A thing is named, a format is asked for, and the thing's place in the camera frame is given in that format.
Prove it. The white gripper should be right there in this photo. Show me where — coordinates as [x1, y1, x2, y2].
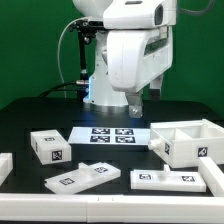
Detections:
[107, 27, 173, 118]

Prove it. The white cabinet body box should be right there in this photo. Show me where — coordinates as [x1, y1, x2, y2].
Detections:
[148, 119, 224, 168]

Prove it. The white door panel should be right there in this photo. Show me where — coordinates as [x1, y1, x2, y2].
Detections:
[130, 164, 206, 192]
[45, 162, 121, 195]

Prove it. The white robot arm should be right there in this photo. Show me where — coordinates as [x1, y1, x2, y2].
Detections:
[72, 0, 177, 118]

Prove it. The white base tag sheet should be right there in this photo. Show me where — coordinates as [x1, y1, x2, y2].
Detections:
[68, 127, 150, 145]

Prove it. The small white tagged box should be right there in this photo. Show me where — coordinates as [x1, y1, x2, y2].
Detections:
[30, 130, 71, 165]

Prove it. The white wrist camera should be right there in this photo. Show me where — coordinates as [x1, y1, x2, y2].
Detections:
[103, 0, 177, 30]

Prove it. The black camera on stand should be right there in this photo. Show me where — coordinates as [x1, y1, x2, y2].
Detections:
[69, 18, 106, 87]

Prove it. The white camera cable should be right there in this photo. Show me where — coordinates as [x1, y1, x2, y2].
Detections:
[56, 16, 90, 84]

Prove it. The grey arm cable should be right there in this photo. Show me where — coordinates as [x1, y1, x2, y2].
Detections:
[178, 0, 217, 17]

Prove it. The white right fence rail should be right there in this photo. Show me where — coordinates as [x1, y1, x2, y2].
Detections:
[198, 157, 224, 197]

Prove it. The white fence rail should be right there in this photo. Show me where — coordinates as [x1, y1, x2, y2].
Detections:
[0, 153, 13, 186]
[0, 193, 224, 224]
[198, 157, 224, 197]

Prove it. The white left fence rail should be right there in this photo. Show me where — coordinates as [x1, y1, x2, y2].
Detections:
[0, 153, 13, 186]

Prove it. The white front fence rail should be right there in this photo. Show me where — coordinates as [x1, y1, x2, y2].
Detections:
[0, 193, 224, 224]

